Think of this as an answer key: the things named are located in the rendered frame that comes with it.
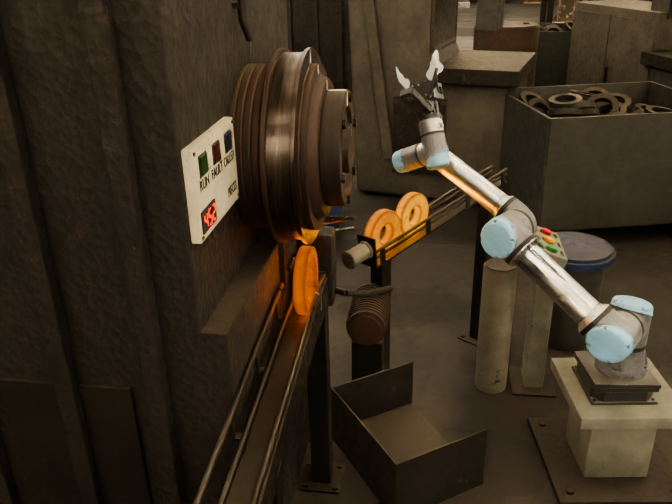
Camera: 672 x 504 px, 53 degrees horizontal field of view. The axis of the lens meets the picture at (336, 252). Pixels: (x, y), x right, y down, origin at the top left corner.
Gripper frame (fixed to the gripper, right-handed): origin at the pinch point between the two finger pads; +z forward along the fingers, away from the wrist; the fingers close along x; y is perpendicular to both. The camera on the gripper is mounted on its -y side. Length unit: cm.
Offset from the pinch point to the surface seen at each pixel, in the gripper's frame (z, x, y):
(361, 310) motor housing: -75, -25, -17
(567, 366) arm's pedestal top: -105, 16, 32
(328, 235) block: -51, -20, -32
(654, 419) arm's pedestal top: -120, 42, 23
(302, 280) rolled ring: -63, -11, -57
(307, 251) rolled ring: -56, -12, -52
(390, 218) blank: -48, -19, -2
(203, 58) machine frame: -19, 10, -96
